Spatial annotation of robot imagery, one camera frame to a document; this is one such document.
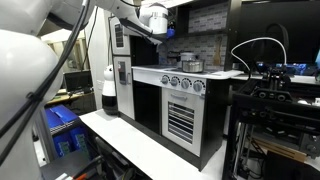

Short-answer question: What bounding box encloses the wooden board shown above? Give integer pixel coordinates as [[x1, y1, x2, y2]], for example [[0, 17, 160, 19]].
[[252, 135, 308, 163]]

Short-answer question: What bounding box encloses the wooden office desk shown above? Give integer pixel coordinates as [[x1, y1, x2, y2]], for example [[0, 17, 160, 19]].
[[49, 88, 96, 108]]

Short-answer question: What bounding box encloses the white fridge door with dispenser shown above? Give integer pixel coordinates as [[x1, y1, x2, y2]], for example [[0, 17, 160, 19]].
[[112, 55, 135, 120]]

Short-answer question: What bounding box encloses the white striped toy oven door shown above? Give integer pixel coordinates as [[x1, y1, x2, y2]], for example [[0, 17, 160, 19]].
[[161, 87, 205, 158]]

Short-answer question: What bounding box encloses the black cable loop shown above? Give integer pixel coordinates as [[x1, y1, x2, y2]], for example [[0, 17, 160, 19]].
[[263, 22, 290, 68]]

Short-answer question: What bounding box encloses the plain blue storage box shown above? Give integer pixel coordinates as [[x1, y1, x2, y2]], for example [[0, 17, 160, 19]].
[[44, 108, 65, 131], [49, 104, 80, 125]]

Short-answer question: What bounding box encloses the black clamp with orange handle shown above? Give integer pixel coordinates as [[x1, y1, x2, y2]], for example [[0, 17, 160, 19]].
[[54, 154, 104, 180]]

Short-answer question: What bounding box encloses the large black screen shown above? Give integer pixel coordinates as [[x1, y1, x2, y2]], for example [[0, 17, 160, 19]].
[[237, 0, 320, 66]]

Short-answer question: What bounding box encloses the wooden spatula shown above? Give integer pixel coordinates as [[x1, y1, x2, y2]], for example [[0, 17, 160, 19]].
[[212, 35, 223, 67]]

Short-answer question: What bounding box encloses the blue electronics mount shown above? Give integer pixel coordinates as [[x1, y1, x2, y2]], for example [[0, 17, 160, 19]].
[[256, 62, 316, 76]]

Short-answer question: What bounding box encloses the black computer monitor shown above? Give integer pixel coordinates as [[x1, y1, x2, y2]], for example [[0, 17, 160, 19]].
[[63, 69, 94, 94]]

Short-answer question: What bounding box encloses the small white plastic part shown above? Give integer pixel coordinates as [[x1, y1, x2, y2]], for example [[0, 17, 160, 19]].
[[295, 98, 311, 106]]

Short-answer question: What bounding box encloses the gray toy pot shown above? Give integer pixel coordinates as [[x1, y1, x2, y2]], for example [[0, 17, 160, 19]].
[[179, 50, 197, 63]]

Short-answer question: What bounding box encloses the blue box with green label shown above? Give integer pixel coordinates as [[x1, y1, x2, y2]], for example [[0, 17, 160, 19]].
[[52, 133, 74, 158], [69, 125, 90, 152]]

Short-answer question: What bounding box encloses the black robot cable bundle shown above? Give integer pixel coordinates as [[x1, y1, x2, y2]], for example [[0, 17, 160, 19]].
[[0, 0, 93, 166]]

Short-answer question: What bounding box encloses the white cable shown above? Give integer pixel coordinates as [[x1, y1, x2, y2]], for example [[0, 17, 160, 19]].
[[229, 36, 288, 73]]

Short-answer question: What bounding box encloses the silver toy pot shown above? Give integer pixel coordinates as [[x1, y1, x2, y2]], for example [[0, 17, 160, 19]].
[[180, 59, 205, 74]]

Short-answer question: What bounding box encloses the gray aluminium frame post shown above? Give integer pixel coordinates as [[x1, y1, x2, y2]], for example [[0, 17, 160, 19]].
[[33, 106, 58, 163]]

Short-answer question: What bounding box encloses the black white toy kitchen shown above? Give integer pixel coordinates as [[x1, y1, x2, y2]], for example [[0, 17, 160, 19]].
[[108, 0, 244, 172]]

